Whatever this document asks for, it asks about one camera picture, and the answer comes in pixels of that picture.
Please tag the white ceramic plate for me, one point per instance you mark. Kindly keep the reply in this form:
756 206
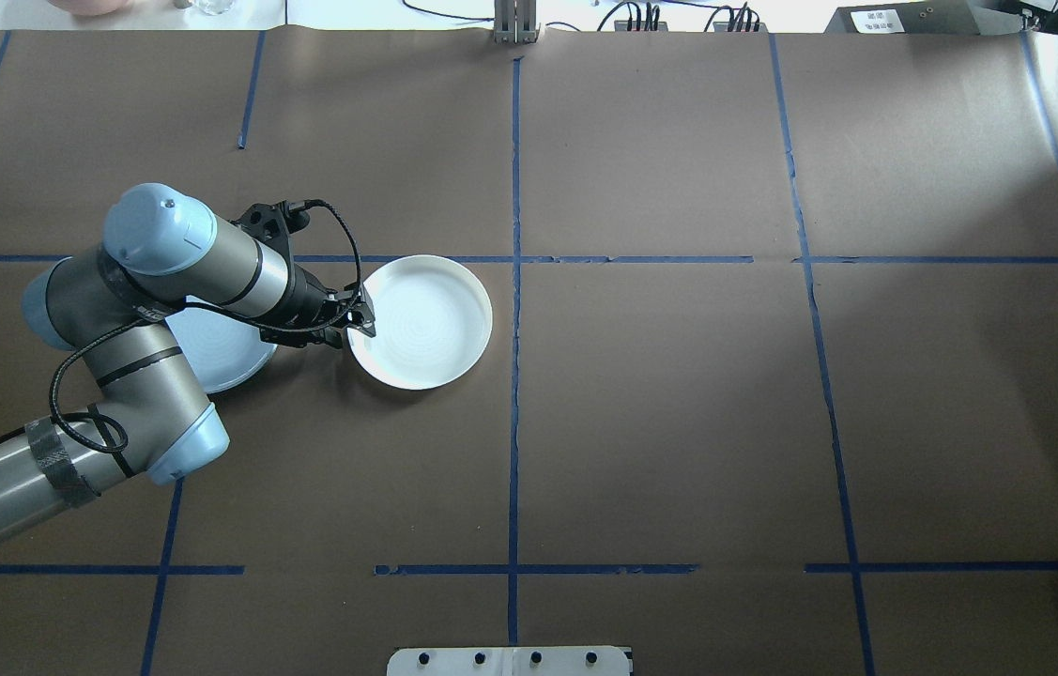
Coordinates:
425 324

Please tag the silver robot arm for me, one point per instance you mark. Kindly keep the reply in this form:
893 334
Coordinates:
162 376

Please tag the white side table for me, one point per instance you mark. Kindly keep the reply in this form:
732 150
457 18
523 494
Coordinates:
350 11

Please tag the small clear glass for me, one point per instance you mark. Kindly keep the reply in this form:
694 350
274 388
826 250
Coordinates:
214 6

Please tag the pink bowl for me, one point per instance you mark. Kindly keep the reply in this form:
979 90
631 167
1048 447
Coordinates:
92 6

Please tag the black box with white label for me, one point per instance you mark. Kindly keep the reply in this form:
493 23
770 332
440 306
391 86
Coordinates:
942 19

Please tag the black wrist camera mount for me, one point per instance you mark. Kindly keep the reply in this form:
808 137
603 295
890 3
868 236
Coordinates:
270 223

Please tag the aluminium profile post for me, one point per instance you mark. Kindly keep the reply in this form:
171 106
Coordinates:
514 23

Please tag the white column with base plate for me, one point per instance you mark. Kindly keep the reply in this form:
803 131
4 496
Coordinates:
453 665

